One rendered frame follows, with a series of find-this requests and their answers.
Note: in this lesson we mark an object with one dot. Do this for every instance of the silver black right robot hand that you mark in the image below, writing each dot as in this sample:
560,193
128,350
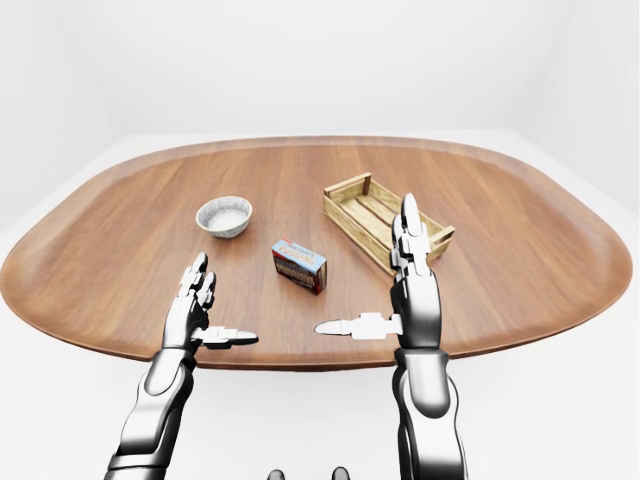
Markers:
417,305

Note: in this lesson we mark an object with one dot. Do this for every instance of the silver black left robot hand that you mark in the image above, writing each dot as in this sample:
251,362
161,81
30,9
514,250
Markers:
181,320

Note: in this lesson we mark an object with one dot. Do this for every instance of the chocolate pudding box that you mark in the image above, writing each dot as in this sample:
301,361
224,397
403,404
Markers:
300,266

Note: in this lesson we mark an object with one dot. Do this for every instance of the grey patterned bowl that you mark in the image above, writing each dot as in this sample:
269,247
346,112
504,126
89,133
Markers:
224,216

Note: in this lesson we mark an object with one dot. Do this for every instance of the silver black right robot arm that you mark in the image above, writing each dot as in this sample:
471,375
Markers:
430,415

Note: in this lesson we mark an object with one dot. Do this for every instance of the wooden slat tray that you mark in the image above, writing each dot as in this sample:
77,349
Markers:
382,222

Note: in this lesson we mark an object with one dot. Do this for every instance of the small dark rounded shape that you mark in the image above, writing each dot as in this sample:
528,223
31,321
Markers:
275,475
340,473

